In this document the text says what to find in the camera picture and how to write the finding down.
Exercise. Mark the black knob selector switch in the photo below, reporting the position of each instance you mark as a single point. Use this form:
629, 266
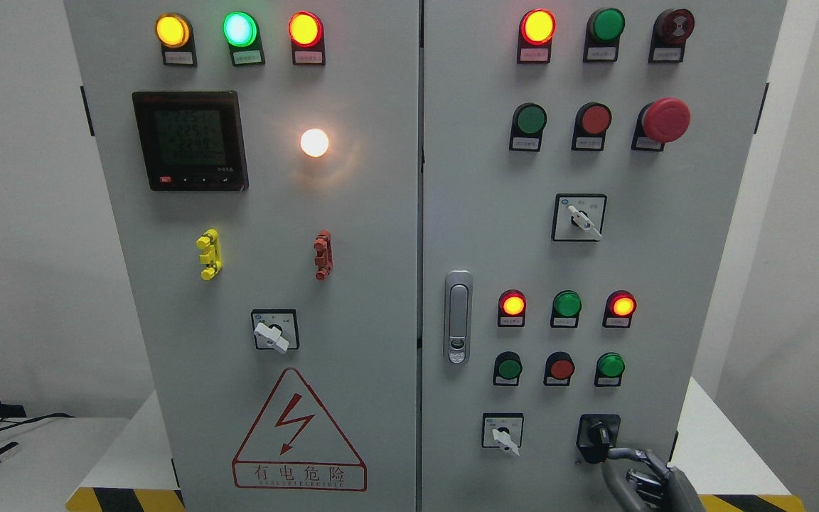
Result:
596, 435

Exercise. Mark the red terminal connector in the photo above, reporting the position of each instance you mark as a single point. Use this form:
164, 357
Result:
323, 259

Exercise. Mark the red lit indicator middle left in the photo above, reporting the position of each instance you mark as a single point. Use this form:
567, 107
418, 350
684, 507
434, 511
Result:
511, 309

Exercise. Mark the red lit indicator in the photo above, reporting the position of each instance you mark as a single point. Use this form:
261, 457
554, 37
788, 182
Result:
511, 309
536, 30
619, 310

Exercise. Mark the green push button lower left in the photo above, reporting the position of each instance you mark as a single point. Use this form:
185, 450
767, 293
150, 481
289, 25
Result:
507, 369

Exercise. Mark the green push button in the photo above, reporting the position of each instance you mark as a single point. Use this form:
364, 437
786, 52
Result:
527, 125
507, 369
609, 370

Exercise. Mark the white glowing lamp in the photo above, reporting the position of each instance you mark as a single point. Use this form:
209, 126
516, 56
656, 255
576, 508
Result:
314, 142

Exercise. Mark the green indicator middle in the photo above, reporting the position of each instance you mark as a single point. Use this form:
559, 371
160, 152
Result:
566, 308

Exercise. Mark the grey left cabinet door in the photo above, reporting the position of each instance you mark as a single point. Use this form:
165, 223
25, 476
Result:
358, 328

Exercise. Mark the grey cabinet door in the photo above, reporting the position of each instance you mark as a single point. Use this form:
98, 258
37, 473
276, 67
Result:
489, 210
358, 328

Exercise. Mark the green push button upper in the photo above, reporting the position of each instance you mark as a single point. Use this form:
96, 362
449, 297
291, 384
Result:
527, 125

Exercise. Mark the red push button lower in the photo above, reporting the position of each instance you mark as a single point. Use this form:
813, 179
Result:
558, 370

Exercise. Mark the red push button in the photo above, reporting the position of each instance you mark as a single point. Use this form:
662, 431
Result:
558, 370
591, 124

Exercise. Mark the grey right cabinet door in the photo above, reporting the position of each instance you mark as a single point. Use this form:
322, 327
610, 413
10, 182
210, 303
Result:
489, 210

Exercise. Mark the yellow terminal connector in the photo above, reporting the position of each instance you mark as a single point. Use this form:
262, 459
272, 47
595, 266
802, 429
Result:
210, 254

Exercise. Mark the red lit indicator middle right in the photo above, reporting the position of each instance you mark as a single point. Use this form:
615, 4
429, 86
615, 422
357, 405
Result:
619, 310

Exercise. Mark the red electric warning sticker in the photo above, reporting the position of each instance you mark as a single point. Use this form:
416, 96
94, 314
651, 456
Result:
295, 444

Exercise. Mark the red push button upper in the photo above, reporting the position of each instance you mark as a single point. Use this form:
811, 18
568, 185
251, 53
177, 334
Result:
591, 124

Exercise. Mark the green push button lower right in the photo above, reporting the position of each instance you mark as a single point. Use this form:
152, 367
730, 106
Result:
609, 370

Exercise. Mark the black digital power meter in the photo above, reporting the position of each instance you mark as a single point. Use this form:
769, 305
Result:
191, 140

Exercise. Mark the red indicator light top left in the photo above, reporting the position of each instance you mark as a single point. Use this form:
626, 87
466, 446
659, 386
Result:
306, 33

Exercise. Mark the red lit indicator top right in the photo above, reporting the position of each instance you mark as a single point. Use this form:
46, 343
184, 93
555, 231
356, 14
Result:
536, 30

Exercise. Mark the green indicator light top left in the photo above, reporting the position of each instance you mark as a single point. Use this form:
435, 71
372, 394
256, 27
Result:
243, 38

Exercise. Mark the red emergency stop button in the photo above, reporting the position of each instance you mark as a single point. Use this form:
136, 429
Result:
660, 122

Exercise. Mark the green indicator top right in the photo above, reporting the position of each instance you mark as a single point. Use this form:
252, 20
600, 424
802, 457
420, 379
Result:
602, 36

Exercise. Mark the yellow indicator light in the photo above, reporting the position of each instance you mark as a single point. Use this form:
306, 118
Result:
176, 38

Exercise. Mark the dark red buzzer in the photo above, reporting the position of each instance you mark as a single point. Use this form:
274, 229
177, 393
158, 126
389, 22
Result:
671, 30

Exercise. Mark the small black white adapter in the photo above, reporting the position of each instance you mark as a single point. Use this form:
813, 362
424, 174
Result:
9, 450

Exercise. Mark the silver door handle lock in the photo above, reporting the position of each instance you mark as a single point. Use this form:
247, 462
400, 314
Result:
457, 316

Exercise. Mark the white selector switch left door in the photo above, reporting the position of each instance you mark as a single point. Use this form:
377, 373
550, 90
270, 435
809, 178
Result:
275, 330

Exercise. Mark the white selector switch upper right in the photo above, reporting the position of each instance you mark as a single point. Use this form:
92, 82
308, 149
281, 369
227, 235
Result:
578, 217

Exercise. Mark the white selector switch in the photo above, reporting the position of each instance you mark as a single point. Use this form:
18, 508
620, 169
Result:
502, 431
578, 217

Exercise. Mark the white selector switch lower right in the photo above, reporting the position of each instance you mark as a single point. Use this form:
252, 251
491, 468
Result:
502, 431

